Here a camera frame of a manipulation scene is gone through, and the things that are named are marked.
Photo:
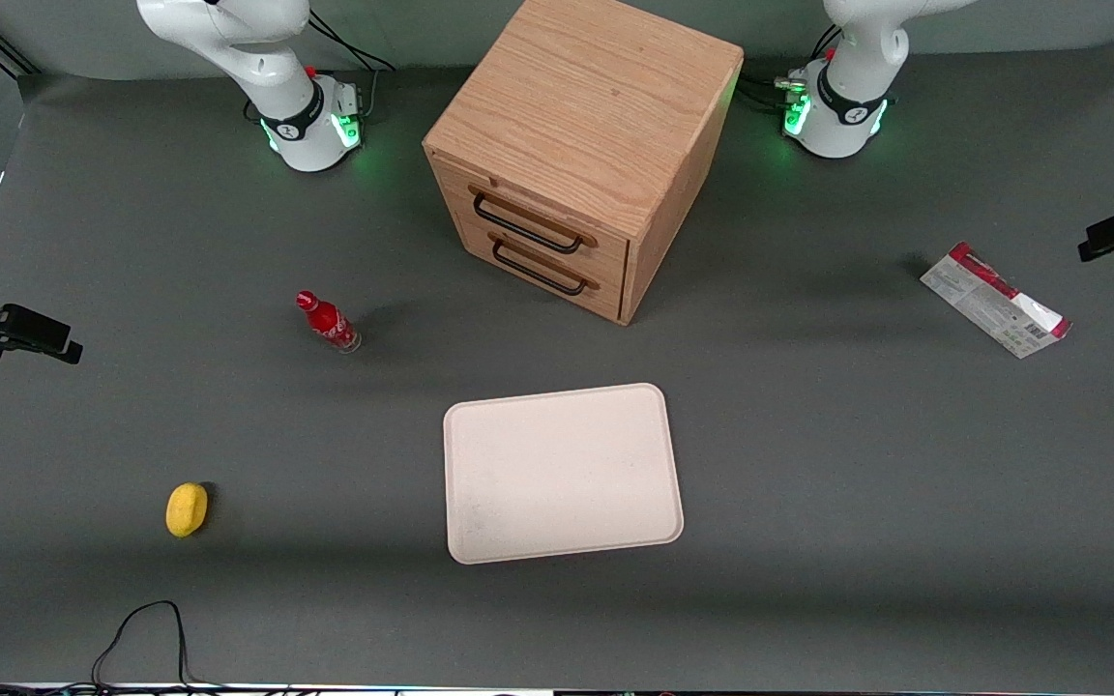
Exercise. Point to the red tartan cookie box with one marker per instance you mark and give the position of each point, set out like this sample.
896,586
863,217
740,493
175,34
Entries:
992,304

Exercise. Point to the beige rectangular tray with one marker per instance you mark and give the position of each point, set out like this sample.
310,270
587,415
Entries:
562,474

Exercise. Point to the wooden lower drawer front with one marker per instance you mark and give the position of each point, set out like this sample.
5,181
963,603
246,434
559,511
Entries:
607,295

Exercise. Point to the wooden drawer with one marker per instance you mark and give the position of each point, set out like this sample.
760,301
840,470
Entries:
607,295
542,215

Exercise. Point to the wooden upper drawer front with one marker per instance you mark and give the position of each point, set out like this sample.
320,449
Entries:
542,215

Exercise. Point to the red cola bottle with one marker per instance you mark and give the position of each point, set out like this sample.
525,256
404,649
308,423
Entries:
327,321

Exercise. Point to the wooden two-drawer cabinet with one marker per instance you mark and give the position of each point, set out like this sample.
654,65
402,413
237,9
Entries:
586,106

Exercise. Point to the yellow lemon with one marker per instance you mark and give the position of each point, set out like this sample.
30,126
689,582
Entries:
187,509

